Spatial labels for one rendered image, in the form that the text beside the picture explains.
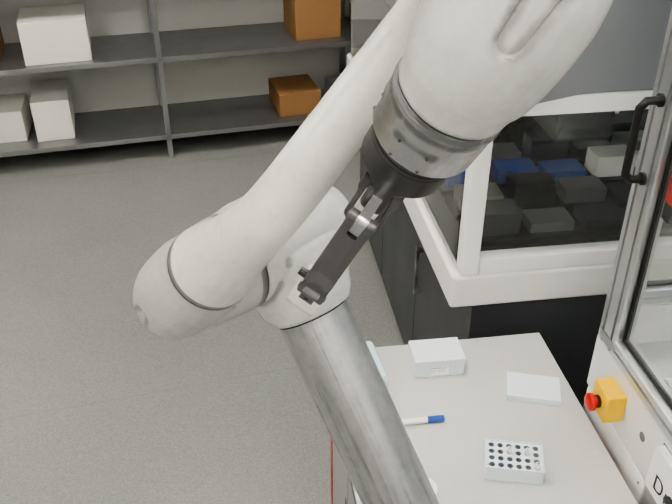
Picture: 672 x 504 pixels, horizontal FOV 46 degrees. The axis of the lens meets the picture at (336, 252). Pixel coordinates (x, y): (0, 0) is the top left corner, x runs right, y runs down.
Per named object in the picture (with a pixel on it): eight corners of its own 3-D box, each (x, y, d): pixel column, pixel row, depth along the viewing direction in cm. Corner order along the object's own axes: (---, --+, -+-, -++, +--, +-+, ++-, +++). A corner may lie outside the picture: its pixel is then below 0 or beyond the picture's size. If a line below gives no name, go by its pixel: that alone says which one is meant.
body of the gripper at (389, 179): (404, 77, 65) (363, 141, 72) (358, 141, 60) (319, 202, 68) (479, 129, 65) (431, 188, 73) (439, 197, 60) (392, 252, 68)
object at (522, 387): (506, 399, 191) (506, 394, 190) (506, 376, 198) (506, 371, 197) (560, 406, 189) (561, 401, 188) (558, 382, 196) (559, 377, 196)
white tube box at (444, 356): (414, 378, 197) (415, 362, 195) (407, 356, 205) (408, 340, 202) (464, 374, 199) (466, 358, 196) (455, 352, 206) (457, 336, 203)
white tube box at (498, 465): (483, 479, 170) (485, 466, 168) (482, 450, 177) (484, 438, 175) (542, 485, 169) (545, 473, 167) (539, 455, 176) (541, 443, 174)
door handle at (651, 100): (621, 189, 156) (641, 97, 146) (615, 183, 158) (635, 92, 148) (645, 187, 156) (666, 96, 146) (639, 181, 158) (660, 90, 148)
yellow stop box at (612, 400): (600, 424, 173) (606, 400, 169) (586, 402, 179) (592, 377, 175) (622, 422, 174) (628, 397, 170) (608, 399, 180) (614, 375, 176)
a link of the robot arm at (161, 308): (139, 237, 86) (232, 192, 95) (92, 288, 100) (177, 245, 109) (203, 339, 86) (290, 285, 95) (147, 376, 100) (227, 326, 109)
